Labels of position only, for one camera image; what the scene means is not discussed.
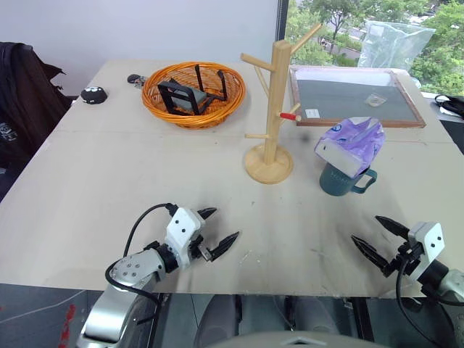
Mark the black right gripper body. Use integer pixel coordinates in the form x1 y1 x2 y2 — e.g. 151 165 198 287
389 241 424 281

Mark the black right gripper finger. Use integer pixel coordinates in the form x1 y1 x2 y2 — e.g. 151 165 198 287
350 234 395 279
374 215 412 241

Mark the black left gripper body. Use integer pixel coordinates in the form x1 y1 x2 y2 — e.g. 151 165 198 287
188 234 213 262

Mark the wooden mug tree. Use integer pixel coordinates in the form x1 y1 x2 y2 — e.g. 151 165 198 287
240 22 323 185

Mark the purple tissue pack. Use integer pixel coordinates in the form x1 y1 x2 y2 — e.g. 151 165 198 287
313 116 386 179

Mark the orange woven basket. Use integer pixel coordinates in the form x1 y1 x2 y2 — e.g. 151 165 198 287
141 62 248 130

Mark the black folding stand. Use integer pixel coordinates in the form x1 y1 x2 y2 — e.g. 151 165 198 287
157 65 229 117

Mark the wood framed grey board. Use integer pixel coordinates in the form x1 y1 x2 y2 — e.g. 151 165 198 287
288 65 428 129

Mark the black round toy with eyes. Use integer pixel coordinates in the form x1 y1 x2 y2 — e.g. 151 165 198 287
80 86 109 107

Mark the large clear plastic bag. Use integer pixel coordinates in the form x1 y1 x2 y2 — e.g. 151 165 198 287
356 19 436 72

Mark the dark jacket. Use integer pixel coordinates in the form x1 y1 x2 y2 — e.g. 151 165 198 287
0 41 74 199

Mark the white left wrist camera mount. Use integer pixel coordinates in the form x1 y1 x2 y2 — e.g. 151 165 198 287
165 207 205 270

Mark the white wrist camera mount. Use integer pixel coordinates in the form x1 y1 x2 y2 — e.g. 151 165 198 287
407 221 445 284
165 207 205 270

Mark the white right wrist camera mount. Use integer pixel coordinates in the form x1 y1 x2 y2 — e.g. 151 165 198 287
407 221 445 284

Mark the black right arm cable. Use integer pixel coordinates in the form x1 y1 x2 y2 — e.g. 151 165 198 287
395 259 452 348

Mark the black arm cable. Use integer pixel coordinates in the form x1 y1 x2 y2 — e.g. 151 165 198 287
395 259 452 348
104 202 180 327

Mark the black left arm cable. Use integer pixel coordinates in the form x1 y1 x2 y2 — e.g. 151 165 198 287
104 202 180 327

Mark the dark green mug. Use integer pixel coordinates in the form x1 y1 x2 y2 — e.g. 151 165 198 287
318 161 378 197

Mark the small dark keychain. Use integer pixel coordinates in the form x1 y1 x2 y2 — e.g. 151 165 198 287
126 73 148 89

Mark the black window frame post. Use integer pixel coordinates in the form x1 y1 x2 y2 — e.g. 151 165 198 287
276 0 290 45

